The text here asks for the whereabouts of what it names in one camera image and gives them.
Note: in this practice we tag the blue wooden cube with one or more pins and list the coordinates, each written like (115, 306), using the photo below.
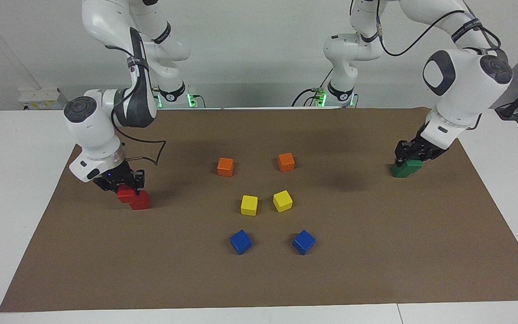
(304, 242)
(240, 242)

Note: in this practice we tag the orange wooden cube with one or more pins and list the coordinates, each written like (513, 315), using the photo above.
(286, 162)
(225, 167)

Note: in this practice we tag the white power strip box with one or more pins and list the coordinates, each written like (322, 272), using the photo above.
(38, 98)

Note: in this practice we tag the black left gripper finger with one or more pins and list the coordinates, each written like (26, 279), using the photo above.
(404, 152)
(427, 155)

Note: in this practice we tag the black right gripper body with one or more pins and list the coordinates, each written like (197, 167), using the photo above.
(117, 176)

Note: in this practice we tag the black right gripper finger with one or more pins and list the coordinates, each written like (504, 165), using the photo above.
(106, 189)
(139, 180)

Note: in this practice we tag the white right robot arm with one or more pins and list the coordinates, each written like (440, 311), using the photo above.
(92, 130)

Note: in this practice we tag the red wooden cube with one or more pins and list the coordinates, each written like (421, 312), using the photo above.
(142, 205)
(126, 196)

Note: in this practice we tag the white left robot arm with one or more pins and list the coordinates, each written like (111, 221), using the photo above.
(461, 94)

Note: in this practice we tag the brown paper table mat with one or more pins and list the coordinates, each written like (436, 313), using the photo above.
(151, 270)

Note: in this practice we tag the yellow wooden cube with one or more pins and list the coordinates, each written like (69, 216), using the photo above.
(282, 201)
(249, 205)

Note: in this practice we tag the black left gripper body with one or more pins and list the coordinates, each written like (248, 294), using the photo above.
(426, 147)

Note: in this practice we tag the green wooden cube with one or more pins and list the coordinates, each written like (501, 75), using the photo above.
(398, 173)
(413, 167)

